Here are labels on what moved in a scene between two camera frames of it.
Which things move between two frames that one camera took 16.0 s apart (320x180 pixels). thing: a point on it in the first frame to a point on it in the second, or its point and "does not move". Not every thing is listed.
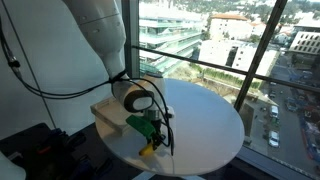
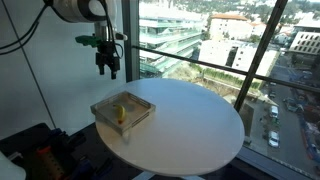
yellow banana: x=148 y=150 to x=122 y=113
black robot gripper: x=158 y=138 to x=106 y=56
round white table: x=207 y=134 does not move
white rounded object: x=9 y=170 does not move
